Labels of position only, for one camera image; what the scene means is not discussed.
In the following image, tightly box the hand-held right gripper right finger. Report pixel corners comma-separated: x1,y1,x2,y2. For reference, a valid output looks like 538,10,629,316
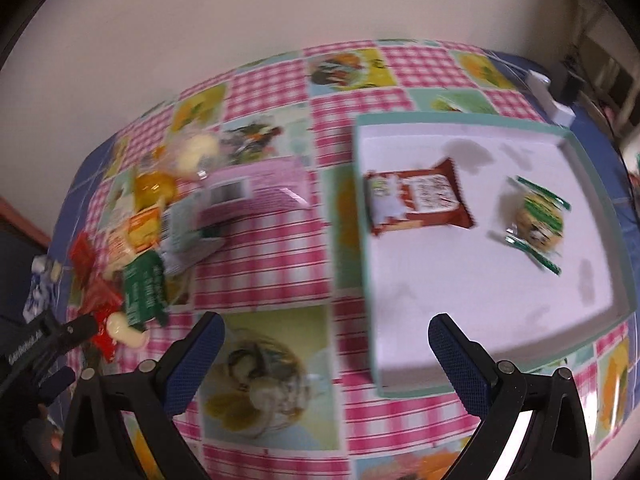
427,313,593,480

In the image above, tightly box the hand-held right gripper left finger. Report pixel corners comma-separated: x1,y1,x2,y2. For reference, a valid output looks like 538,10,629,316
60,311,226,480

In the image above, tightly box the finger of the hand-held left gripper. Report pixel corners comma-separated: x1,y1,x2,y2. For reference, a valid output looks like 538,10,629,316
36,366,77,403
47,314,99,357

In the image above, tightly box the red glossy snack packet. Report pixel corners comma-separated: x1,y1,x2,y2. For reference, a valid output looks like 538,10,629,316
80,285,126,361

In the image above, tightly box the red patterned snack packet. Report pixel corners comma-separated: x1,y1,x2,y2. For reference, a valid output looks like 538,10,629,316
69,232,108,291

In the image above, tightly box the white tray with teal rim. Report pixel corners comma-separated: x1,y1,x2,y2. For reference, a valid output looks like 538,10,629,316
352,112,640,400

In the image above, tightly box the dark green white snack packet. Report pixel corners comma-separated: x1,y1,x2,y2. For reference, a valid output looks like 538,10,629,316
122,252,168,328

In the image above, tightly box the beige orange snack packet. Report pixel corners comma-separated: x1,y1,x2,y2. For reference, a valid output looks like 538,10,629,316
107,210,166,271

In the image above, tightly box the pale teal white snack packet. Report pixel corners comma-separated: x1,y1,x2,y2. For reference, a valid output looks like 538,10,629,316
160,195,226,276

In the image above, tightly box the green cookie packet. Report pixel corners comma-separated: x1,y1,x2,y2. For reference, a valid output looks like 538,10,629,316
502,175,572,277

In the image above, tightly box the yellow translucent snack packet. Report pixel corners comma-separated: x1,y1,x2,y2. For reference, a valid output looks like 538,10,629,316
132,170,181,211

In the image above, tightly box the white panda snack packet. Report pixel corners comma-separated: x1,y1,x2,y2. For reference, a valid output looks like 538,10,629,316
362,156,475,237

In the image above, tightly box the pink snack packet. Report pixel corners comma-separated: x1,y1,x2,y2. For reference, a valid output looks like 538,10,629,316
197,156,313,226

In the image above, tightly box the person's left hand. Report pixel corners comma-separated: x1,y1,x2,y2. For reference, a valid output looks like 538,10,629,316
0,400,66,480

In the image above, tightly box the clear packet with white bun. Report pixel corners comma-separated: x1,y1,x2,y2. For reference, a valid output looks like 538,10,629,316
102,310,149,351
165,130,226,181

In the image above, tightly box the blue white printed object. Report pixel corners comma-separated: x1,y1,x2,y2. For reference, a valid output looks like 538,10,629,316
22,255,63,321

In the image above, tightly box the pink checked printed tablecloth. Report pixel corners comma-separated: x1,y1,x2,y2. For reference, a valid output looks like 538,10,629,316
65,37,640,480

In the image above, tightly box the white power strip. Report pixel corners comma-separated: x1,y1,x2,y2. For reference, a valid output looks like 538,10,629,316
524,71,575,127

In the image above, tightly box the white wooden rack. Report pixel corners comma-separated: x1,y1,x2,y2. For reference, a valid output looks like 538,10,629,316
570,5,640,131

